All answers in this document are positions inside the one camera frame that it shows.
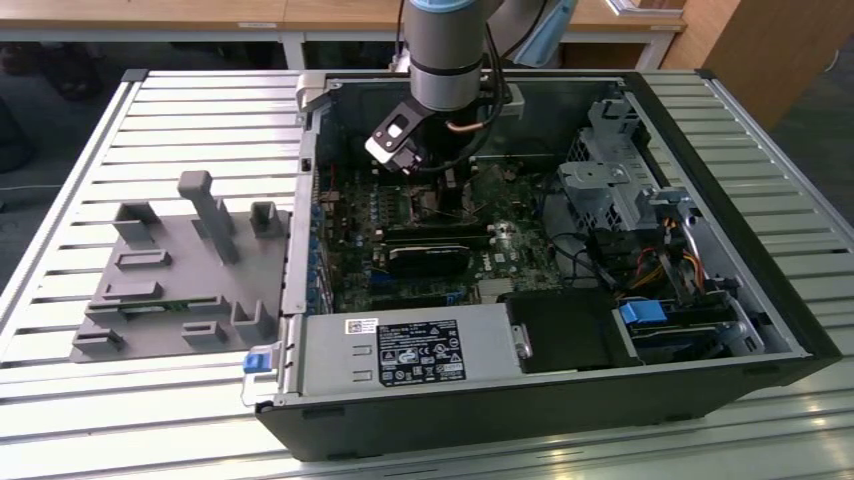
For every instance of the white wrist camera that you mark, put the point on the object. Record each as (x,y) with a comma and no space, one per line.
(394,132)

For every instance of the grey parts rack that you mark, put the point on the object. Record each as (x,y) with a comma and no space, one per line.
(174,270)

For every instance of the black graphics card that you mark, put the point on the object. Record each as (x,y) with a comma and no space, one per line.
(427,262)

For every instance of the black PC case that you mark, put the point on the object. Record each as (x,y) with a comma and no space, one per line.
(467,425)

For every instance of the CPU socket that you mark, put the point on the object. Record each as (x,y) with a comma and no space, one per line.
(411,219)

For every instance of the green RAM stick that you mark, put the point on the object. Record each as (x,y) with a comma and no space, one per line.
(175,305)

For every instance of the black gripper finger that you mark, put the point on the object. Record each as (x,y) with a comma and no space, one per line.
(454,195)

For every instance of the green motherboard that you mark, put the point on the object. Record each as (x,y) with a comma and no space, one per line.
(514,235)

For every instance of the silver metal drive cage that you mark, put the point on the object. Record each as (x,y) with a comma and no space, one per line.
(594,180)

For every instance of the wooden desk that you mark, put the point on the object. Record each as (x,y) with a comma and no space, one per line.
(134,12)

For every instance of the wooden cabinet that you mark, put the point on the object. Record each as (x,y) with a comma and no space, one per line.
(768,50)

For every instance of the blue case latch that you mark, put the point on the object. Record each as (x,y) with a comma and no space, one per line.
(257,363)

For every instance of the black fan shroud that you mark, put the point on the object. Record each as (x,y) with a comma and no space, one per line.
(568,330)

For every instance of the blue disk carrier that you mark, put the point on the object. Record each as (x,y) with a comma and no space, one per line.
(642,315)

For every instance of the grey power supply unit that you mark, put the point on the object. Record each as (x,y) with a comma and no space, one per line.
(334,360)

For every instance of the small silver heatsink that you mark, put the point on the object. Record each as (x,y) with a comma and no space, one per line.
(497,290)

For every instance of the black RAM slots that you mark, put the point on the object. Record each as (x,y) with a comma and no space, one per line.
(434,234)

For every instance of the white plastic tray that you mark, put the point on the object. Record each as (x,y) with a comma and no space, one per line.
(621,5)

